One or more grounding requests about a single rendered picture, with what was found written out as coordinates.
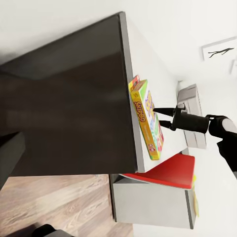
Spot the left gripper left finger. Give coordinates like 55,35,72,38
0,131,26,190

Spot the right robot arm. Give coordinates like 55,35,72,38
153,102,237,179

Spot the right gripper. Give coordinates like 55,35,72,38
153,107,198,131

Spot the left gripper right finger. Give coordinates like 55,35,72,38
221,131,237,171

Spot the board game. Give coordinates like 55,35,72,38
128,75,164,160

